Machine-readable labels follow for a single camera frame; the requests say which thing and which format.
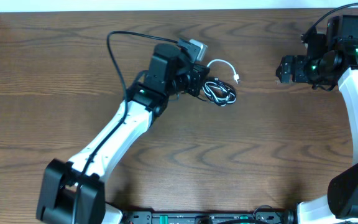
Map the black usb cable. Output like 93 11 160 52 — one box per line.
197 77 237 107

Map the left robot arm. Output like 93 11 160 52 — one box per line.
36 39 209 223

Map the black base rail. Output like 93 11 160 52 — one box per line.
120 210 297 224

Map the white round usb cable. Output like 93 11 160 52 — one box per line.
202 58 241 106

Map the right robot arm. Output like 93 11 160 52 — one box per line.
276 15 358 223

